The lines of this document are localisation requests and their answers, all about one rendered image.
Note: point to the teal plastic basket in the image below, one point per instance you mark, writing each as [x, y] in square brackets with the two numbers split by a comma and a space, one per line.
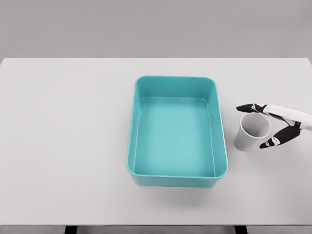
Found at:
[175, 136]

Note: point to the white paper cup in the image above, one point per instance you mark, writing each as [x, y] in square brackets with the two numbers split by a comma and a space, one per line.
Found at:
[246, 139]

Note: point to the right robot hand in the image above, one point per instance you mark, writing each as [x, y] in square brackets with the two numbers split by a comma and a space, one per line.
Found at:
[287, 116]

